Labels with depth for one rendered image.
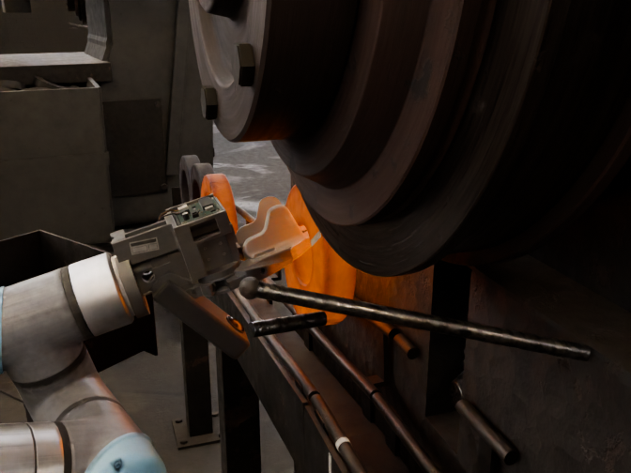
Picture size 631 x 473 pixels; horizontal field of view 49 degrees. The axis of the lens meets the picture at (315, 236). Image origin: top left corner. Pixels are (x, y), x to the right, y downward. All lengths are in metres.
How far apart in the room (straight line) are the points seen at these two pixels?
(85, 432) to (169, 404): 1.39
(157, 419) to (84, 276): 1.30
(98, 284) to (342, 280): 0.23
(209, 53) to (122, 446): 0.33
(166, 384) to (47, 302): 1.45
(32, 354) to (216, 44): 0.34
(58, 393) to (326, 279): 0.28
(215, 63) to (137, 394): 1.65
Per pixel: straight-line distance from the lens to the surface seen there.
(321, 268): 0.68
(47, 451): 0.62
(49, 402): 0.73
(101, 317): 0.69
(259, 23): 0.36
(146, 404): 2.04
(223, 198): 1.19
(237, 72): 0.38
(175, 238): 0.69
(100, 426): 0.65
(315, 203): 0.51
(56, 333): 0.70
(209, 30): 0.55
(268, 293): 0.42
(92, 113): 2.87
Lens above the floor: 1.07
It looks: 19 degrees down
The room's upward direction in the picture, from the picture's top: straight up
